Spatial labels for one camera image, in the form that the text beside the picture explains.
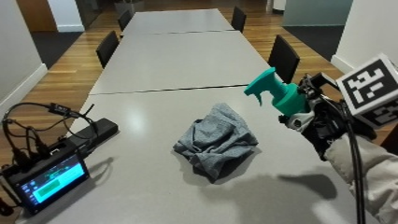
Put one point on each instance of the teal spray bottle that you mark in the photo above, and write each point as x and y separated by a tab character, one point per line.
286	96

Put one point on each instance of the white marker cube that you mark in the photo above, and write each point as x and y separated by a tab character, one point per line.
366	84

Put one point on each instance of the black chair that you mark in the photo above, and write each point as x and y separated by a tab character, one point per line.
107	46
239	18
284	59
124	19

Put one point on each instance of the grey cloth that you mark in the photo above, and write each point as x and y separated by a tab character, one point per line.
216	140

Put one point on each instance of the black rectangular box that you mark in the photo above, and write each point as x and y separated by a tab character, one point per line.
97	130

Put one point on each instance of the grey planter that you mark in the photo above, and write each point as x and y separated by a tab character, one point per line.
129	6

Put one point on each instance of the black touchscreen device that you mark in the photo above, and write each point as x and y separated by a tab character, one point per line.
47	180

